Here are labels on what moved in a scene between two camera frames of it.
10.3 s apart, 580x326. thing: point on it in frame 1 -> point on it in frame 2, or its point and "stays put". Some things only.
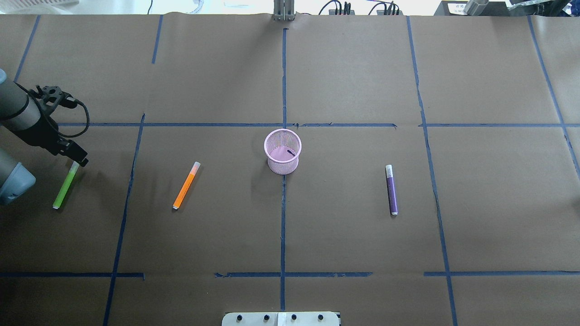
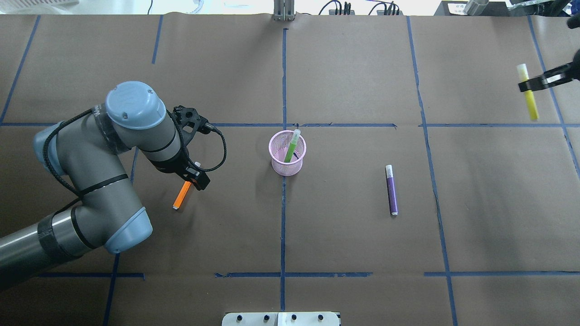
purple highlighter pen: (391, 190) stays put
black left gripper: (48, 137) -> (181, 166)
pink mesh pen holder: (282, 147) stays put
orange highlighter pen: (191, 176) stays put
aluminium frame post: (283, 10) stays put
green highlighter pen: (72, 171) -> (292, 147)
